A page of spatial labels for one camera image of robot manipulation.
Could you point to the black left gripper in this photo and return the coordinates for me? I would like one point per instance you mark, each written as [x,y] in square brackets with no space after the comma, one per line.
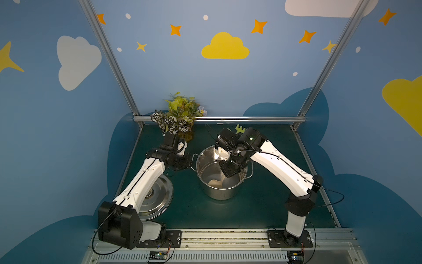
[168,132]

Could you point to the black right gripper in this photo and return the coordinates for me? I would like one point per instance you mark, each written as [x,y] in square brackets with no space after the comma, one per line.
[229,168]

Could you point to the beige plastic ladle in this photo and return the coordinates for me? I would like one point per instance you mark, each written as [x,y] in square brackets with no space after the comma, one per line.
[217,183]

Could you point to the stainless steel stock pot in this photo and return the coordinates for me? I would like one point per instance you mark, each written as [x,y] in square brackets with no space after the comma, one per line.
[207,168]

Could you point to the steel pot lid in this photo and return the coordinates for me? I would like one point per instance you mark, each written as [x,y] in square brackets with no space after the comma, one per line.
[157,200]

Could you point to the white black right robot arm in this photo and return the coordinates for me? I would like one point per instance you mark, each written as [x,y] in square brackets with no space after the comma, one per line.
[236,150]

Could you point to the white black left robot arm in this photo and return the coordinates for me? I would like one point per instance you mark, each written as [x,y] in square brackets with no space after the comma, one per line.
[118,221]

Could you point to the glass vase with artificial plant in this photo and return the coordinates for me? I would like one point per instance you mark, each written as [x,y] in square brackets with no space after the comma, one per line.
[180,117]

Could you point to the left green circuit board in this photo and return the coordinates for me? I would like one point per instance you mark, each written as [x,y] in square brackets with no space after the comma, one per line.
[157,256]

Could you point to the green circuit board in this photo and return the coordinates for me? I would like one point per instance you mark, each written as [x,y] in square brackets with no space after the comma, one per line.
[157,256]
[295,257]

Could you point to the right green circuit board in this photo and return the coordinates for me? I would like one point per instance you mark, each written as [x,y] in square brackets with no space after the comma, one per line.
[295,257]

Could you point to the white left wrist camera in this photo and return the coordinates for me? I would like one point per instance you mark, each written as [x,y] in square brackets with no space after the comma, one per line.
[181,147]

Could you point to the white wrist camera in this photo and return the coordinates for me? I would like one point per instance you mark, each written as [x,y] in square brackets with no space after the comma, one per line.
[181,147]
[221,154]

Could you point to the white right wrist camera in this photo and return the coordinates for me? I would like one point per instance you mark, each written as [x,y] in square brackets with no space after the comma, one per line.
[221,154]

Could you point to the green toy rake wooden handle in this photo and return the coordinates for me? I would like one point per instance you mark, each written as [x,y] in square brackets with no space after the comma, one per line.
[240,129]

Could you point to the aluminium back frame rail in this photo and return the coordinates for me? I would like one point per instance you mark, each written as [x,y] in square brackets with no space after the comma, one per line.
[246,119]

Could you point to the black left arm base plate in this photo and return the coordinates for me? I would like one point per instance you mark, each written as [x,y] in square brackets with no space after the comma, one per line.
[172,237]

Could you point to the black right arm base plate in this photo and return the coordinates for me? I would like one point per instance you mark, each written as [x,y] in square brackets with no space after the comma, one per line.
[279,238]

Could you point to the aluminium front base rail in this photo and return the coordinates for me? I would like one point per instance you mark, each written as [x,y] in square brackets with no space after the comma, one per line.
[237,246]

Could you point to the aluminium left frame post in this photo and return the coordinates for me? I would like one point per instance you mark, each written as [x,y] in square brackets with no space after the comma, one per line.
[92,17]

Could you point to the aluminium frame post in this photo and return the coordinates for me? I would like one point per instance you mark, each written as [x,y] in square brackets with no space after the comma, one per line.
[92,17]
[346,35]

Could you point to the aluminium right frame post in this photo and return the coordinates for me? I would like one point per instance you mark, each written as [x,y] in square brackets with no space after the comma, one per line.
[346,35]

